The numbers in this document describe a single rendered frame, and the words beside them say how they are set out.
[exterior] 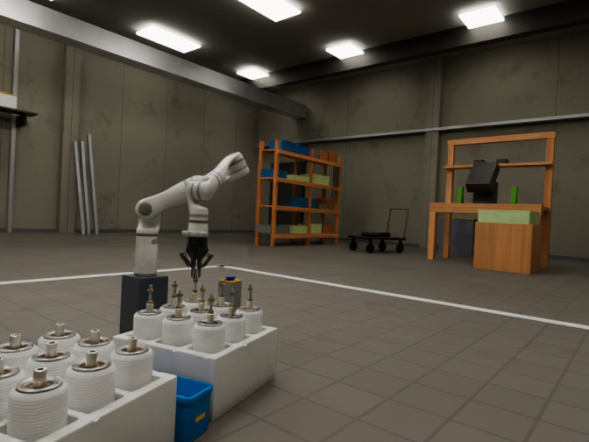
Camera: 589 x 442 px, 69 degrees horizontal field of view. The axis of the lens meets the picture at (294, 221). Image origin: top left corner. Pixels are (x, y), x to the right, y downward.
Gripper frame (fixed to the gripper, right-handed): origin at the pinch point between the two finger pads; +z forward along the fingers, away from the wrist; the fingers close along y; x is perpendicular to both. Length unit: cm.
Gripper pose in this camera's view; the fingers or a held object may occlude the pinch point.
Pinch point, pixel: (195, 274)
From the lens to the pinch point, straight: 164.9
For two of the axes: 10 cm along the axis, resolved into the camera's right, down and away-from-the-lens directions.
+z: -0.5, 10.0, 0.1
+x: 0.1, 0.2, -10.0
